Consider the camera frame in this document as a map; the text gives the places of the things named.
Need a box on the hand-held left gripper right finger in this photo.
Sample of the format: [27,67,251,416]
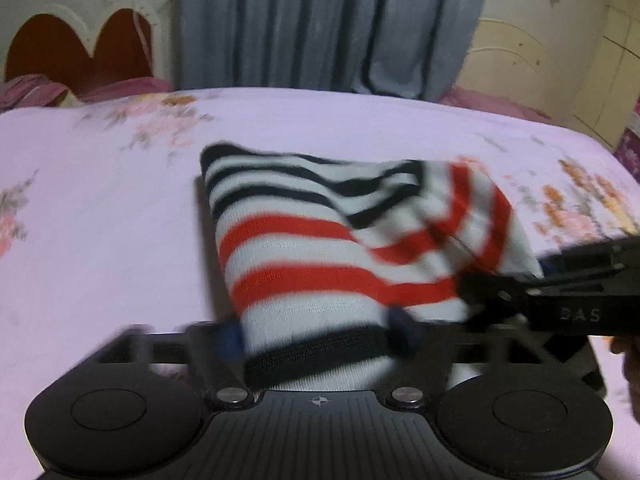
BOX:
[384,306,603,407]

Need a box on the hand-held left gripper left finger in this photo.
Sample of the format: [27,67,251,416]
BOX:
[92,321,251,407]

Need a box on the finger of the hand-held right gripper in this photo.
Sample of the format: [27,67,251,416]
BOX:
[539,236,640,287]
[456,269,538,332]

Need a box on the red white black striped sock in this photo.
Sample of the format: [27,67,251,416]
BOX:
[200,144,546,394]

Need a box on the person's right hand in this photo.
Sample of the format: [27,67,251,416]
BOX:
[611,334,640,423]

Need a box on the purple printed cloth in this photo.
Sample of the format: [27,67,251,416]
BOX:
[614,109,640,182]

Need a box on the pink floral bed sheet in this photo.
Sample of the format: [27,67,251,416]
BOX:
[0,87,640,463]

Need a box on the pink pillow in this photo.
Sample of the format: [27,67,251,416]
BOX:
[439,85,553,122]

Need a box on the cream wardrobe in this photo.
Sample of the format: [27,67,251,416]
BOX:
[457,0,640,153]

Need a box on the grey curtain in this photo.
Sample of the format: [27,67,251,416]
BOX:
[172,0,495,104]

